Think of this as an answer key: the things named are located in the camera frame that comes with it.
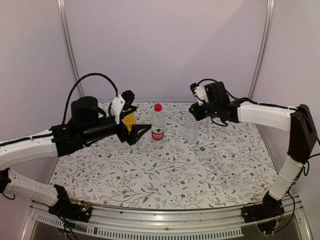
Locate clear plastic bottle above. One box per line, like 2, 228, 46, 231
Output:
184, 114, 198, 145

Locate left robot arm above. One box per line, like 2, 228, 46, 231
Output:
0, 95, 151, 217

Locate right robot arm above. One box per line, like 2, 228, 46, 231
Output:
189, 78, 320, 218

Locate yellow juice bottle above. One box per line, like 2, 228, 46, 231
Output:
122, 112, 137, 132

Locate red cap water bottle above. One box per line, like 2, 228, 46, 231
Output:
150, 103, 165, 148

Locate floral table mat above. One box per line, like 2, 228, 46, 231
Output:
49, 103, 277, 210

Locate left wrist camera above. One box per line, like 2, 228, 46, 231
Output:
108, 90, 135, 125

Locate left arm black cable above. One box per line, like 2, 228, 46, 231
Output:
61, 72, 119, 123

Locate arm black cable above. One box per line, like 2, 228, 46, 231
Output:
61, 72, 119, 123
284, 119, 320, 226

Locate aluminium front rail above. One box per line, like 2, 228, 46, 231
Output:
21, 195, 315, 240

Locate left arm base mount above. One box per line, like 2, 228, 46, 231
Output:
48, 184, 92, 223

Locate right metal frame post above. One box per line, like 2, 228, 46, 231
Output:
248, 0, 275, 100

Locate metal frame post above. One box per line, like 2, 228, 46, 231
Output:
248, 0, 275, 100
56, 0, 80, 82

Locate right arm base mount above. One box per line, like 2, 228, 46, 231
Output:
241, 198, 285, 235

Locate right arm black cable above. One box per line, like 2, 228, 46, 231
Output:
284, 119, 320, 226

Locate left metal frame post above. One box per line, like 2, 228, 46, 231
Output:
56, 0, 80, 82

